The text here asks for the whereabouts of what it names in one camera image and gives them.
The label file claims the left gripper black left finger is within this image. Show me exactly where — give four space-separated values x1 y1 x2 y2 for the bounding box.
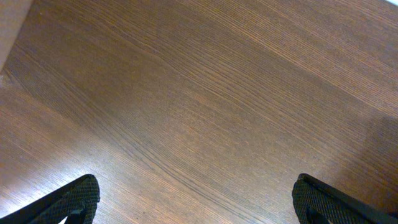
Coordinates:
1 174 100 224

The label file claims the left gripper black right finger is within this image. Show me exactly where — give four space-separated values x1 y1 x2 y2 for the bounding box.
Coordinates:
292 173 397 224

